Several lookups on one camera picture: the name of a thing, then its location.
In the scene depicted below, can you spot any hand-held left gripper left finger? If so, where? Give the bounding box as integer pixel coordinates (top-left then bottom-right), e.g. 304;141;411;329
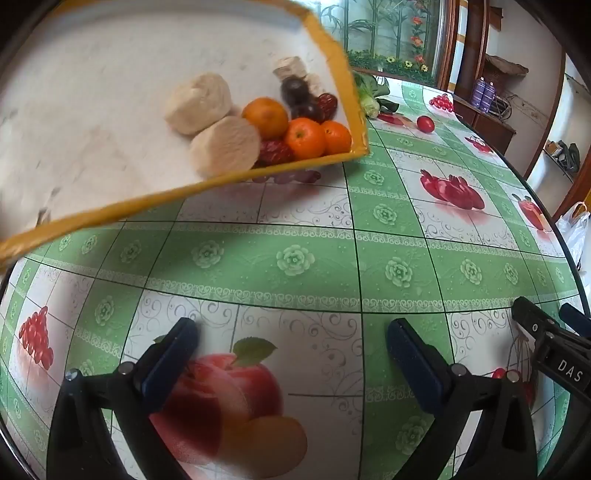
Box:
46;317;200;480

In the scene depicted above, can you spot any beige steamed bun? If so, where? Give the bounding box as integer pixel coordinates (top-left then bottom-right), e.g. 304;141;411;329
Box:
189;115;262;178
164;74;233;136

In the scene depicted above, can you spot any flower and bamboo wall panel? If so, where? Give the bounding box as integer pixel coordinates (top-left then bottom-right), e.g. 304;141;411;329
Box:
318;0;455;86

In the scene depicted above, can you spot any green printed tablecloth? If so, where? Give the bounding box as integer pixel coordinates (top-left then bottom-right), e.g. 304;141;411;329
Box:
0;69;583;480

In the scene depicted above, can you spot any green leafy vegetable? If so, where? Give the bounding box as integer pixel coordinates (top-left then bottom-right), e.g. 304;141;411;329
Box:
352;69;400;118

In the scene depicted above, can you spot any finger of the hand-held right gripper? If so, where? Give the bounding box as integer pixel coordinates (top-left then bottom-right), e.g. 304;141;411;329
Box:
558;302;591;334
511;296;561;342

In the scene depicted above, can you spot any orange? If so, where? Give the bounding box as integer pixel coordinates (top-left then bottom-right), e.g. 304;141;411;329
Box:
321;121;352;155
284;117;327;160
241;97;290;140

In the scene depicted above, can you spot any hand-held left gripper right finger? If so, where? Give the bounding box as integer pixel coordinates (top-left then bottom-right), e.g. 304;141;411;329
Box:
387;318;539;480

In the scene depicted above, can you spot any white tray with yellow rim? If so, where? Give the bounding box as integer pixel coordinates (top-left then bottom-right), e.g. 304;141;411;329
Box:
0;0;370;273

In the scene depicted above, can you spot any red date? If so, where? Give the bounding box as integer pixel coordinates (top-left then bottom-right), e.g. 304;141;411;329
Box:
256;138;294;167
315;93;340;121

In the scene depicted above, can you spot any dark purple plum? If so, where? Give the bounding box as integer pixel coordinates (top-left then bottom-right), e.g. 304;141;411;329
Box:
288;102;324;123
281;76;311;104

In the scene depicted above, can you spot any wooden shelf cabinet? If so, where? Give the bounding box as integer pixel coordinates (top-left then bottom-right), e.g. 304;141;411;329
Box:
438;0;529;155

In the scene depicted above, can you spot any white plastic bag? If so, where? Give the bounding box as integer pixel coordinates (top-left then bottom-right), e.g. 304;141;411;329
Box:
554;200;591;273

